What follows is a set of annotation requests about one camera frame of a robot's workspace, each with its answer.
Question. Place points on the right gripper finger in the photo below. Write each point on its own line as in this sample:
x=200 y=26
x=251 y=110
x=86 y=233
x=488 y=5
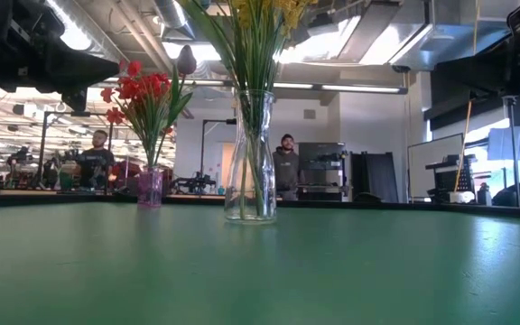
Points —
x=485 y=74

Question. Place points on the yellow pole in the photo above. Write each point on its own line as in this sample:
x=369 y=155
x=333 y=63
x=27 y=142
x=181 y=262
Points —
x=464 y=135

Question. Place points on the black metal frame stand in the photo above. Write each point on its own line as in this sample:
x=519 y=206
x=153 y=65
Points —
x=203 y=149
x=43 y=135

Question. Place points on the long ceiling light strip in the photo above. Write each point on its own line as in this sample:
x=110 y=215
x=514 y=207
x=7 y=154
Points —
x=359 y=89

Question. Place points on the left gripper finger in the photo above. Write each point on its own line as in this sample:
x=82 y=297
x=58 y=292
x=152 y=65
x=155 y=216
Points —
x=75 y=99
x=75 y=70

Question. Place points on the green table mat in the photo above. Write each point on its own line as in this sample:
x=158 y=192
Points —
x=260 y=271

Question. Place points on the white softbox sheet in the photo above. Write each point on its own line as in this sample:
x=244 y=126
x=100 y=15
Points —
x=513 y=142

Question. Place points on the whiteboard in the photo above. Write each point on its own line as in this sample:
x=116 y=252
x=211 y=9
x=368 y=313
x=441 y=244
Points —
x=431 y=167

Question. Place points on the black equipment cart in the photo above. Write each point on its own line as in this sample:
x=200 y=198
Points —
x=445 y=178

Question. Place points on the black light stand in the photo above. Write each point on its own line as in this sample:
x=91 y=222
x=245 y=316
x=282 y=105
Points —
x=515 y=158

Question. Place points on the small purple vase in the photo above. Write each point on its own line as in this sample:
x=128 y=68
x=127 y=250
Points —
x=149 y=189

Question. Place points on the black and steel appliance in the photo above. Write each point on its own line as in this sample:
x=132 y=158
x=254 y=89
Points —
x=325 y=153

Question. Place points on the tall clear glass vase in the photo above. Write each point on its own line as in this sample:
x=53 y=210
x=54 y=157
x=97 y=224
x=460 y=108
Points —
x=251 y=198

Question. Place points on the grey bottle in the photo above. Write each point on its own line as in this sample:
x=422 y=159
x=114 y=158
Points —
x=483 y=196

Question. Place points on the black bag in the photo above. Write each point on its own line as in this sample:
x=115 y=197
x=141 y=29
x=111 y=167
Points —
x=517 y=196

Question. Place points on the person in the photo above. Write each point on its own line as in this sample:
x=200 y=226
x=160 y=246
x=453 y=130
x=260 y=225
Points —
x=287 y=167
x=96 y=162

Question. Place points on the black background robot arm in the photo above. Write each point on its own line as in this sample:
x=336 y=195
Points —
x=192 y=184

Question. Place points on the black curtain panel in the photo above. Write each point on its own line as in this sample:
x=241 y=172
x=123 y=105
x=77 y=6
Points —
x=377 y=176

